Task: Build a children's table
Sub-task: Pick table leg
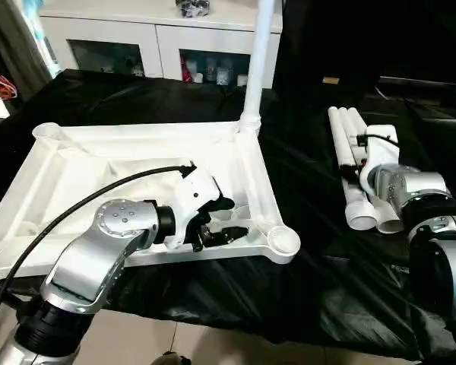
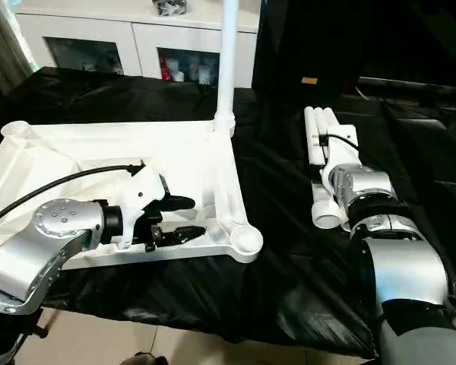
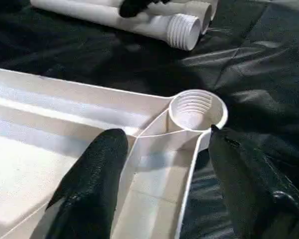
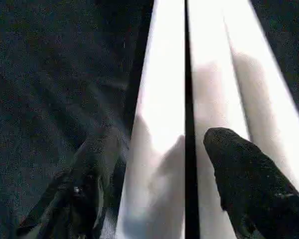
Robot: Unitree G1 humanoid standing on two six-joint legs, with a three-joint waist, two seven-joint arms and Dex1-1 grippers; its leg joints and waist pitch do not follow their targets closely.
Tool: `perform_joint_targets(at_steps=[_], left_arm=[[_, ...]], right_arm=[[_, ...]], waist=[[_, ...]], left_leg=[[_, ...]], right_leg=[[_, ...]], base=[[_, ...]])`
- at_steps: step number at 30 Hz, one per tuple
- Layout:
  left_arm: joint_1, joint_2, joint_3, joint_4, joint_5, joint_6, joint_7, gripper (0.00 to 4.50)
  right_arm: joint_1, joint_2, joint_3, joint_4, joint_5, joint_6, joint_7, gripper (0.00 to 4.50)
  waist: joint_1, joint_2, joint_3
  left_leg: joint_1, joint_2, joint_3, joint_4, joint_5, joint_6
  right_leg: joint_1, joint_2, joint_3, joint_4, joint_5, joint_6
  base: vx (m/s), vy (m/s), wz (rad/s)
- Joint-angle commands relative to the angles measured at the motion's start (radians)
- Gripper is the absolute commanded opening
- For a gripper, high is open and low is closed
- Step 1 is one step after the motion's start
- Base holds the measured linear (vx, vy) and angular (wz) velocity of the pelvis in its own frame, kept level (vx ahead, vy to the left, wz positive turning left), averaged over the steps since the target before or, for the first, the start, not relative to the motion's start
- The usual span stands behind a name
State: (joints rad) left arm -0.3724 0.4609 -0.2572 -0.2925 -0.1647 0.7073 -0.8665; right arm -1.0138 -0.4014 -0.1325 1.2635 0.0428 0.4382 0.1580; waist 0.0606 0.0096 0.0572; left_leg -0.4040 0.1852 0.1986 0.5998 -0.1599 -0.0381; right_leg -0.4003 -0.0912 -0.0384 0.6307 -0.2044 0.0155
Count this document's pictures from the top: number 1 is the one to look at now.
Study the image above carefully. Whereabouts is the dark grey curtain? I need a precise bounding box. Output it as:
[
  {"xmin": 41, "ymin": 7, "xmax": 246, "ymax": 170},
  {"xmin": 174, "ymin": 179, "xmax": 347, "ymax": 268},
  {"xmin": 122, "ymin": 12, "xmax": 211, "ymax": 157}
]
[{"xmin": 0, "ymin": 0, "xmax": 52, "ymax": 104}]

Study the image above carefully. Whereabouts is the white plastic table top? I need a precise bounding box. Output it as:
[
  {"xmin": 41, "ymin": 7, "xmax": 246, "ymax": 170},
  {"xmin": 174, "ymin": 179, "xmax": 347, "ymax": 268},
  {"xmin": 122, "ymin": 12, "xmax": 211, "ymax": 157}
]
[{"xmin": 0, "ymin": 121, "xmax": 302, "ymax": 292}]

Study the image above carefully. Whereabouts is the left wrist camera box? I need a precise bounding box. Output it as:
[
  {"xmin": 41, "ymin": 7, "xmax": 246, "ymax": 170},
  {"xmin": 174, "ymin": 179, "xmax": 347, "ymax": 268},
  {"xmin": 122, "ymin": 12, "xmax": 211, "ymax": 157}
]
[{"xmin": 165, "ymin": 167, "xmax": 224, "ymax": 252}]

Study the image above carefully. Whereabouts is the black mat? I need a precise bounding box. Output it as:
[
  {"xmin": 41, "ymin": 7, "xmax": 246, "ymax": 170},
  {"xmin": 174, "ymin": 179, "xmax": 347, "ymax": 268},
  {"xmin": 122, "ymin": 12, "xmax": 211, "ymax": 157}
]
[{"xmin": 0, "ymin": 68, "xmax": 456, "ymax": 362}]

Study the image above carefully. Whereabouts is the black case with brass label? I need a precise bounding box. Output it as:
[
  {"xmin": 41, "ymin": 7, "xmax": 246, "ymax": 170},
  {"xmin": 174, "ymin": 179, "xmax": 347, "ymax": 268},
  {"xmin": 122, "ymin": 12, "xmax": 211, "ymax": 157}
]
[{"xmin": 277, "ymin": 0, "xmax": 382, "ymax": 104}]

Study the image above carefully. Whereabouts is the white cabinet with glass doors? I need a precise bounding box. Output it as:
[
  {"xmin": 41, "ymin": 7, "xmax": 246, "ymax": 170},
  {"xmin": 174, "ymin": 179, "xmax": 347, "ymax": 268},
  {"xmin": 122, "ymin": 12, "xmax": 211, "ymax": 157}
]
[{"xmin": 40, "ymin": 0, "xmax": 283, "ymax": 90}]

